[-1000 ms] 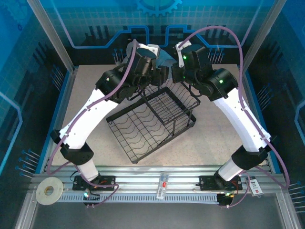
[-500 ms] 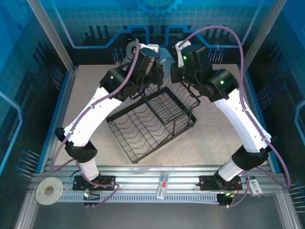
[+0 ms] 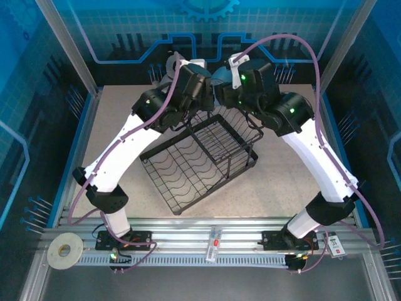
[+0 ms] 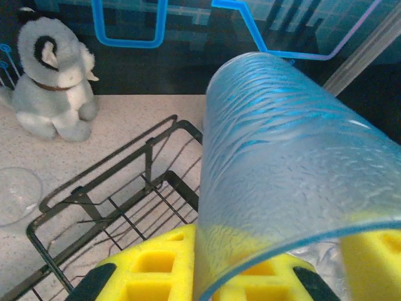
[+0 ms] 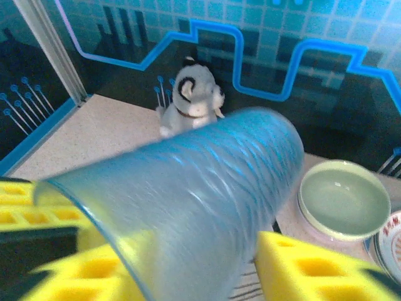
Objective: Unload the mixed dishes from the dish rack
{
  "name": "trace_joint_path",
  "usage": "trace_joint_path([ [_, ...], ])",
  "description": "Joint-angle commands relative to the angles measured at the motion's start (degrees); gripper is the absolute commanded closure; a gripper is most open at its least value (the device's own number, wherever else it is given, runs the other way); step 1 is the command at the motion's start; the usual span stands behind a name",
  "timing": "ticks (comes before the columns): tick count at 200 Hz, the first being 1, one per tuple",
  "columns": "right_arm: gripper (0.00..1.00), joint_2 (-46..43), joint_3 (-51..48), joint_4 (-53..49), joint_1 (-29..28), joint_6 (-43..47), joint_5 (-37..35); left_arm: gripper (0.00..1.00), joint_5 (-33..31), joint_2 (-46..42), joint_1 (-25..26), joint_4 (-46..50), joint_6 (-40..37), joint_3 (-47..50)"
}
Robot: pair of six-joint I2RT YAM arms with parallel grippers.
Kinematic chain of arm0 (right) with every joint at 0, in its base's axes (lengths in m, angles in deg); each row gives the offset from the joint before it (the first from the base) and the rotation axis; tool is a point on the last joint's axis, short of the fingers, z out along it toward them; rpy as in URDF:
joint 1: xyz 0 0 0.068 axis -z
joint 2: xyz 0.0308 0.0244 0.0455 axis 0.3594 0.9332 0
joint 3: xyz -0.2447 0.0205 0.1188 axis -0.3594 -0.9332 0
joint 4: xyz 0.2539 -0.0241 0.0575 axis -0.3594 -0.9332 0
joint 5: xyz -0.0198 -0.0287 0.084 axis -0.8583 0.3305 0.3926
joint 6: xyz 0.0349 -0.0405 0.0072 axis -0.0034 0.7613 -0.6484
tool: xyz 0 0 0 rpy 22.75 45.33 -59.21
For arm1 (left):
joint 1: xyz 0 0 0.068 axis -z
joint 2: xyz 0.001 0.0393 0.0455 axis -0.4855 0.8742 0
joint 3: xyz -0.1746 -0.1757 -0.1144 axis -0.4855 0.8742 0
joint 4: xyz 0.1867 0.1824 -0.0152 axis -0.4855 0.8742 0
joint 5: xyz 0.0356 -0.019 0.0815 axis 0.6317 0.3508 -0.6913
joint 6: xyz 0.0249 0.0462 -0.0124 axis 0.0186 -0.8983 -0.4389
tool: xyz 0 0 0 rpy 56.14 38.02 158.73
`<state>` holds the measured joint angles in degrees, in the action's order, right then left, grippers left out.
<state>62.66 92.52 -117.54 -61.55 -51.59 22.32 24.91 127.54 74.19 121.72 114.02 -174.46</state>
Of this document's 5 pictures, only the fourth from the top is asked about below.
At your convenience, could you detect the aluminium frame post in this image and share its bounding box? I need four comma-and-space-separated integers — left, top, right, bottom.
322, 6, 401, 97

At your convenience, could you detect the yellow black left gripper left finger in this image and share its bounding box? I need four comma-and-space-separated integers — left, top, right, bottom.
73, 224, 201, 301

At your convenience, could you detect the grey plush dog toy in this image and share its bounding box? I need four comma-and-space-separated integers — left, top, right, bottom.
0, 8, 100, 144

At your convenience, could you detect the black wire dish rack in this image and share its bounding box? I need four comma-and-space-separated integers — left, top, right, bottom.
0, 114, 204, 301

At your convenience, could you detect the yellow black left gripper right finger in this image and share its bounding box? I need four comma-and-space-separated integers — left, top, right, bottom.
210, 255, 341, 301

